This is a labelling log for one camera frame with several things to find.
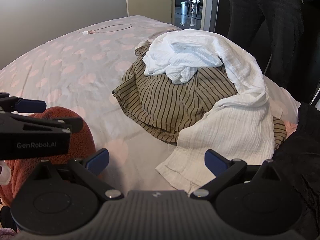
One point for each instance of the person's pink fuzzy clothing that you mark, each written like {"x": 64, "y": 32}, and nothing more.
{"x": 6, "y": 232}

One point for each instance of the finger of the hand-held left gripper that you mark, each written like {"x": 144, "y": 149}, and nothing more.
{"x": 31, "y": 106}
{"x": 62, "y": 123}

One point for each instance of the olive striped garment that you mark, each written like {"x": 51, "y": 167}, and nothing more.
{"x": 162, "y": 100}

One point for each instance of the cream muslin cloth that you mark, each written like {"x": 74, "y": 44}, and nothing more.
{"x": 225, "y": 135}

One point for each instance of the black garment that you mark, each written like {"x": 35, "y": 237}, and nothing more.
{"x": 300, "y": 155}

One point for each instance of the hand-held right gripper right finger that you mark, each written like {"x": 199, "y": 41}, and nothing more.
{"x": 215, "y": 161}

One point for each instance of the bed with pink dotted sheet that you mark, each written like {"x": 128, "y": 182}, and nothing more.
{"x": 75, "y": 62}

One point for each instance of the black chair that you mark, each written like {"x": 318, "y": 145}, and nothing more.
{"x": 193, "y": 1}

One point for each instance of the person's left forearm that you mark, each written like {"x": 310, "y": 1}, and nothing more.
{"x": 82, "y": 142}

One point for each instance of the pink cloth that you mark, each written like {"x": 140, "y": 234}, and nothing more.
{"x": 290, "y": 128}

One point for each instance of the white door frame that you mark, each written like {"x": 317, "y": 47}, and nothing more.
{"x": 210, "y": 5}

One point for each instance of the silver trash can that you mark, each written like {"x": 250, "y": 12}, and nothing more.
{"x": 184, "y": 8}

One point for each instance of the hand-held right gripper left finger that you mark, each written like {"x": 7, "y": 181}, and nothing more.
{"x": 98, "y": 160}

